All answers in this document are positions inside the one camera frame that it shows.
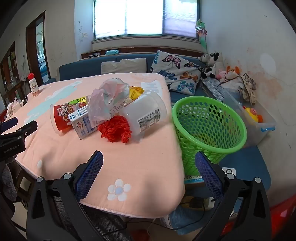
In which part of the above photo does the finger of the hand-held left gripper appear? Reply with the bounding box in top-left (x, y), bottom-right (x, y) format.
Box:
top-left (0, 120), bottom-right (38, 141)
top-left (0, 117), bottom-right (18, 133)

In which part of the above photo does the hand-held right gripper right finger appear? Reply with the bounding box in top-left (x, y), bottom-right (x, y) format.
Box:
top-left (195, 151), bottom-right (272, 241)

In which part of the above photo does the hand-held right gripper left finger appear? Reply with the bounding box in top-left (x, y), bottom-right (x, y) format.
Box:
top-left (26, 150), bottom-right (111, 241)

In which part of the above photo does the red printed cup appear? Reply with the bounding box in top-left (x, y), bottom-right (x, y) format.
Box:
top-left (50, 103), bottom-right (89, 134)

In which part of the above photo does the white milk carton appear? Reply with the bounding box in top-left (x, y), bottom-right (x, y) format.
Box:
top-left (68, 107), bottom-right (99, 140)

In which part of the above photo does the red mesh net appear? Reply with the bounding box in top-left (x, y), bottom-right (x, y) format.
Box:
top-left (97, 116), bottom-right (133, 143)

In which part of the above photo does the green label drink carton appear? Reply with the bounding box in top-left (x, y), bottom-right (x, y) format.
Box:
top-left (63, 95), bottom-right (89, 107)

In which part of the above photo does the clear plastic bag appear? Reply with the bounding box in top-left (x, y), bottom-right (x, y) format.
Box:
top-left (87, 78), bottom-right (130, 121)

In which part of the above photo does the green plastic basket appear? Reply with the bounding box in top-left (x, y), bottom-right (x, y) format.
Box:
top-left (171, 96), bottom-right (247, 178)

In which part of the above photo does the frosted white plastic tub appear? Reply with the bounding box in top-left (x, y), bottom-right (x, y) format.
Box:
top-left (119, 90), bottom-right (167, 137)

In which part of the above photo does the yellow snack wrapper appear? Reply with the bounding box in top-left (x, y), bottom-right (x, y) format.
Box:
top-left (126, 86), bottom-right (145, 101)

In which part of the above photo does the white tissue box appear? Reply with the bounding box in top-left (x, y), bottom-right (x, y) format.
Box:
top-left (7, 98), bottom-right (22, 115)

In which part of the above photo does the yellow power strip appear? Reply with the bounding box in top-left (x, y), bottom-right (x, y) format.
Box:
top-left (184, 196), bottom-right (215, 209)

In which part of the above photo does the grey knit garment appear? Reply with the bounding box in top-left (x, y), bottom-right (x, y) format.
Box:
top-left (0, 162), bottom-right (19, 204)

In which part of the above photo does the red-capped white bottle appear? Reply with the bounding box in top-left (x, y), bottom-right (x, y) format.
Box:
top-left (28, 73), bottom-right (41, 98)

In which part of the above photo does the pink printed blanket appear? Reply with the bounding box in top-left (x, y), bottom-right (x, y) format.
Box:
top-left (5, 72), bottom-right (185, 219)

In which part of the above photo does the blue floor mat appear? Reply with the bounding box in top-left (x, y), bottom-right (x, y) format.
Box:
top-left (168, 206), bottom-right (208, 230)

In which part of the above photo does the dark wooden cabinet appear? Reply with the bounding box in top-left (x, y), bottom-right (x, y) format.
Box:
top-left (0, 42), bottom-right (18, 98)

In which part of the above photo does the clear storage bin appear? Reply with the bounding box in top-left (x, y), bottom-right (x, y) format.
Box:
top-left (223, 89), bottom-right (277, 144)

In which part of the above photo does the yellow plastic toy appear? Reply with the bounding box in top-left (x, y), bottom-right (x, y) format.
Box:
top-left (243, 107), bottom-right (263, 123)

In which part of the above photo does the blue sofa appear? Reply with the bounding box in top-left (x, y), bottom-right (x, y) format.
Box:
top-left (43, 53), bottom-right (271, 190)

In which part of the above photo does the red plastic stool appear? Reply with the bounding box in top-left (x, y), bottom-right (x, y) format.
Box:
top-left (269, 197), bottom-right (296, 241)

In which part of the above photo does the beige patterned cloth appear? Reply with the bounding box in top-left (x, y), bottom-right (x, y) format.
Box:
top-left (242, 74), bottom-right (257, 105)

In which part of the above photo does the orange fox plush toy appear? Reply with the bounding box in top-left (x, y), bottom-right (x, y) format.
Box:
top-left (225, 65), bottom-right (240, 79)

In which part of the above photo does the butterfly print pillow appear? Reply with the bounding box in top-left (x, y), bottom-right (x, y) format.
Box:
top-left (150, 50), bottom-right (205, 96)

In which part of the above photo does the cow plush toy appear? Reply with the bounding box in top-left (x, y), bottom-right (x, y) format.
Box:
top-left (200, 52), bottom-right (225, 78)

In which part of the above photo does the beige pillow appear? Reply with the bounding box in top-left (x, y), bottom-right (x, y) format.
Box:
top-left (101, 58), bottom-right (147, 75)

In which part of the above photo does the colourful pinwheel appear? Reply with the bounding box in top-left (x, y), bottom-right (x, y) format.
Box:
top-left (195, 19), bottom-right (208, 54)

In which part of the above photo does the window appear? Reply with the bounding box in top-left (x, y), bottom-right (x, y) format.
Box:
top-left (92, 0), bottom-right (201, 41)

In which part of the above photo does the wooden door frame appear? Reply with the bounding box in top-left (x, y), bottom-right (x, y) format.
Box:
top-left (25, 11), bottom-right (51, 86)

